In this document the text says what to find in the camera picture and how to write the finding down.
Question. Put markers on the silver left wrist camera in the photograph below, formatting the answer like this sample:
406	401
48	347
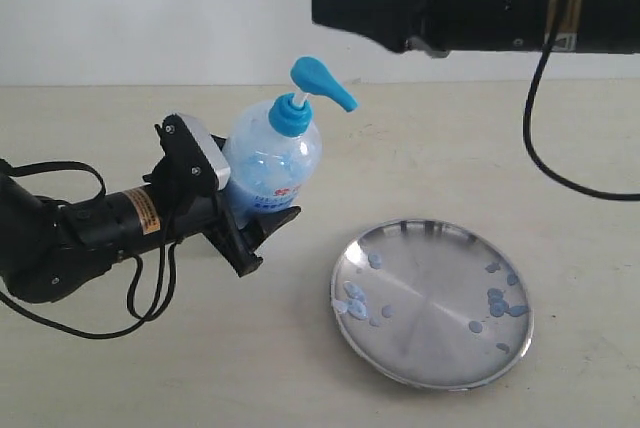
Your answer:
197	153

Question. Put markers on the blue pump lotion bottle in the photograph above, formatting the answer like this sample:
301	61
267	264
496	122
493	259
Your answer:
274	145

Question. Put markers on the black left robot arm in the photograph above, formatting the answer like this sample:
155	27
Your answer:
50	248

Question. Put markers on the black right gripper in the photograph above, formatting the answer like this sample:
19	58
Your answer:
439	27

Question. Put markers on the round stainless steel plate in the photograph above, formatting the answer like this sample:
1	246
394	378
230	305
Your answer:
431	304

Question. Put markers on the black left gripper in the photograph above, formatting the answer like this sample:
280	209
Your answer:
180	214

